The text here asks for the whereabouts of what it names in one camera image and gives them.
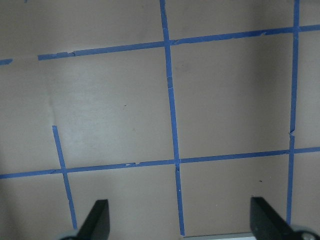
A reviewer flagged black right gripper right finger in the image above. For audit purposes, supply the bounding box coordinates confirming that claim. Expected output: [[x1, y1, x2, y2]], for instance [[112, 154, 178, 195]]
[[250, 197, 303, 240]]

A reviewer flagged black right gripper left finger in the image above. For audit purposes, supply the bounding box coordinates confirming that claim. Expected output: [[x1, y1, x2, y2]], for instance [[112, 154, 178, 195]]
[[76, 199, 111, 240]]

